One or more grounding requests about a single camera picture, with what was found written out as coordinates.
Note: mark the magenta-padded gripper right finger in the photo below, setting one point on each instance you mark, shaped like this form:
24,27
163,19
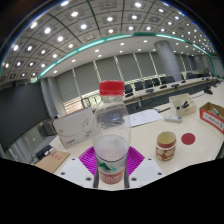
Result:
146,170

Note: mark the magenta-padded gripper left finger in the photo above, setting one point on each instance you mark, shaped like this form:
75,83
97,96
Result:
78,170

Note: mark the clear red-capped water bottle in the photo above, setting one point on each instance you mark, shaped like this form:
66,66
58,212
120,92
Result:
111,146

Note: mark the flat brown cardboard sheet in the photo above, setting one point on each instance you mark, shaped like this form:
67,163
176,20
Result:
53,161

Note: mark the red and cream patterned mug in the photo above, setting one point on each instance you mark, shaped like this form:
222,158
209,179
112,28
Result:
165,148

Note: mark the small black desk device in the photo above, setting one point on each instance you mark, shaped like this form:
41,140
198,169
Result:
42,152

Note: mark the white cardboard box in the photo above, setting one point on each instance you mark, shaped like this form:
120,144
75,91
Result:
73,130

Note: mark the dark grey cabinet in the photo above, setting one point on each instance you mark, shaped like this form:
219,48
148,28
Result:
48,128

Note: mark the flat round red coaster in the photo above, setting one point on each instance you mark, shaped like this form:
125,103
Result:
188,138

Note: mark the white printed paper sheet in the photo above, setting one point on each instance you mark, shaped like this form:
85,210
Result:
145,117

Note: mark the white remote control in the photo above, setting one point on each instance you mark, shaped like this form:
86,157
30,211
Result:
172,119

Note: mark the black binder clip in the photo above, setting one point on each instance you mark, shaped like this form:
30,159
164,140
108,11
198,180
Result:
185,105

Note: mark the open brown cardboard box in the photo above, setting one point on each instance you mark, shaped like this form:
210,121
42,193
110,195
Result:
210,120

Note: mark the row of black office chairs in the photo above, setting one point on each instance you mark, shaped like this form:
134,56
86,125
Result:
138,85

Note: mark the black desk microphone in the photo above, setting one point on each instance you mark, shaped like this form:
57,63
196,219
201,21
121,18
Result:
208,90

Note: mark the round ceiling lights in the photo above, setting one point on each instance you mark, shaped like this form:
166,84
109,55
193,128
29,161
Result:
60,38

